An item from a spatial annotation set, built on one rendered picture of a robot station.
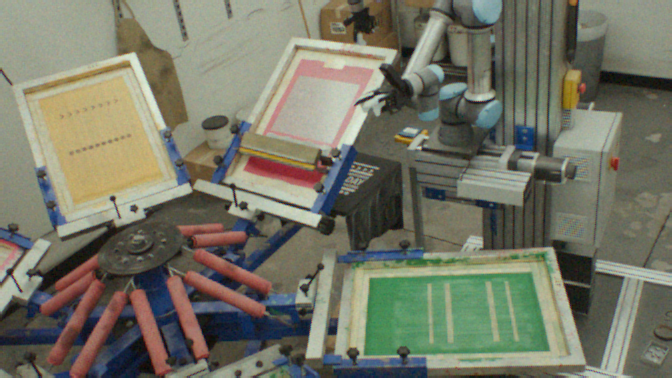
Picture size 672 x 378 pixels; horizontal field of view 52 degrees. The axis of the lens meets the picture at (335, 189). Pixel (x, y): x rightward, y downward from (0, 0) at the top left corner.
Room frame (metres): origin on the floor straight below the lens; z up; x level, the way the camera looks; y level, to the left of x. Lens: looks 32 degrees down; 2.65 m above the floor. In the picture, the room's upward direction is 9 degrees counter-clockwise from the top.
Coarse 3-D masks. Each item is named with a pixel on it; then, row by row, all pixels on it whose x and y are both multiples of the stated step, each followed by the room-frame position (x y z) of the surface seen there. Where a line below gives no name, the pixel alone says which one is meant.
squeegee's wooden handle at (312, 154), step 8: (248, 136) 2.67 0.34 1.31; (256, 136) 2.65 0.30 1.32; (264, 136) 2.63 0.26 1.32; (240, 144) 2.67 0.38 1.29; (248, 144) 2.64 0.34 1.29; (256, 144) 2.62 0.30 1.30; (264, 144) 2.60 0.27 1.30; (272, 144) 2.58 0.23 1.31; (280, 144) 2.55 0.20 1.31; (288, 144) 2.53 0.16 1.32; (296, 144) 2.51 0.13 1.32; (280, 152) 2.53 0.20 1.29; (288, 152) 2.50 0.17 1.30; (296, 152) 2.48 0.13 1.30; (304, 152) 2.46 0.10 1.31; (312, 152) 2.44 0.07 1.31; (320, 152) 2.45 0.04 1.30; (312, 160) 2.42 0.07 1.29
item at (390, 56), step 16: (288, 48) 3.10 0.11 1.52; (304, 48) 3.08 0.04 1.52; (320, 48) 3.01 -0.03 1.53; (336, 48) 2.95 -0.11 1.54; (352, 48) 2.90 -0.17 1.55; (368, 48) 2.86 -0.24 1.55; (288, 64) 3.05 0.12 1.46; (272, 80) 2.98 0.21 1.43; (384, 80) 2.68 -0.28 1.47; (272, 96) 2.94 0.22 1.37; (256, 112) 2.86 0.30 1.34; (368, 112) 2.57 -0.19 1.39; (256, 128) 2.82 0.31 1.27; (352, 128) 2.53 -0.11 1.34; (352, 144) 2.47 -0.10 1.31; (256, 192) 2.48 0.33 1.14; (272, 192) 2.44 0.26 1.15; (304, 208) 2.34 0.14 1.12
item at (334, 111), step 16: (336, 80) 2.84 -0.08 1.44; (352, 80) 2.79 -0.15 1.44; (368, 80) 2.75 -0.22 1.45; (336, 96) 2.76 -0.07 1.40; (352, 96) 2.72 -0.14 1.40; (320, 112) 2.73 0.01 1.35; (336, 112) 2.69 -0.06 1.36; (352, 112) 2.65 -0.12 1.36; (320, 128) 2.65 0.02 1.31; (336, 128) 2.61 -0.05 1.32; (320, 144) 2.58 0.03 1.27; (336, 144) 2.54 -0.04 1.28; (288, 176) 2.52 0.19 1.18; (304, 176) 2.48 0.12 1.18; (320, 176) 2.44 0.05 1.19
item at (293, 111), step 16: (304, 64) 3.01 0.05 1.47; (320, 64) 2.96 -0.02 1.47; (304, 80) 2.93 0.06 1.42; (320, 80) 2.88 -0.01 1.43; (288, 96) 2.89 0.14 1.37; (304, 96) 2.85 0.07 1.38; (320, 96) 2.80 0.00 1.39; (288, 112) 2.81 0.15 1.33; (304, 112) 2.77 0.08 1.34; (272, 128) 2.78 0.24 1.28; (288, 128) 2.74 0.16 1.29; (304, 128) 2.70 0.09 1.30; (256, 160) 2.67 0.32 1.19; (272, 176) 2.55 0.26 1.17
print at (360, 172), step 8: (352, 168) 2.88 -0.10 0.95; (360, 168) 2.87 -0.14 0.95; (368, 168) 2.86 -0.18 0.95; (376, 168) 2.84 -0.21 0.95; (352, 176) 2.81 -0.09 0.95; (360, 176) 2.79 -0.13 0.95; (368, 176) 2.78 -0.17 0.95; (344, 184) 2.74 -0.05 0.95; (352, 184) 2.73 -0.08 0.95; (360, 184) 2.72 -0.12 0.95; (344, 192) 2.67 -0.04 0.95; (352, 192) 2.66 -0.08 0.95
